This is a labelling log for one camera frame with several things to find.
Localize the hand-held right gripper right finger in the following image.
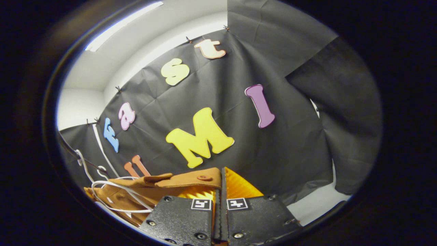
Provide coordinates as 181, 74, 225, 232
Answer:
220, 167, 302, 246

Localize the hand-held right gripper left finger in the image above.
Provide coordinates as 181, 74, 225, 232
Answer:
138, 186, 221, 246

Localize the brown button shirt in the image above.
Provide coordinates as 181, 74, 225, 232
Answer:
84, 167, 223, 228

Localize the white wire clothes hanger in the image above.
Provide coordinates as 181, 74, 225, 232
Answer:
91, 176, 154, 214
76, 149, 110, 183

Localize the black backdrop cloth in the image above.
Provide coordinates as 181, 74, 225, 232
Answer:
58, 0, 383, 205

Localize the row of small cloth clips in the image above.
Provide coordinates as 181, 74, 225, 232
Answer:
85, 25, 230, 127

